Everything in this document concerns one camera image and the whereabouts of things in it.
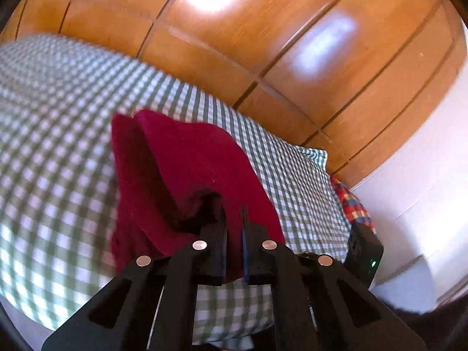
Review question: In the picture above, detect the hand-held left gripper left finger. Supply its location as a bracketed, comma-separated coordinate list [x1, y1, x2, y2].
[42, 204, 229, 351]

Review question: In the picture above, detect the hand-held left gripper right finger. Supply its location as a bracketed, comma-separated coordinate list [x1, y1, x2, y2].
[240, 206, 427, 351]

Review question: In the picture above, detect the dark red embroidered sweater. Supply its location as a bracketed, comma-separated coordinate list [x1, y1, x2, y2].
[110, 109, 286, 284]

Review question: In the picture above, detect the multicolour plaid blanket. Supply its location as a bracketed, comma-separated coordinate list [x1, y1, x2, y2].
[331, 176, 377, 235]

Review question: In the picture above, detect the person's dark clothing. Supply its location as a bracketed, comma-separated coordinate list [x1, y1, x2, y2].
[380, 300, 462, 351]

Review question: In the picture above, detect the green checked bed sheet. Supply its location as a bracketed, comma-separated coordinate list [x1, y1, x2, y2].
[0, 33, 352, 345]

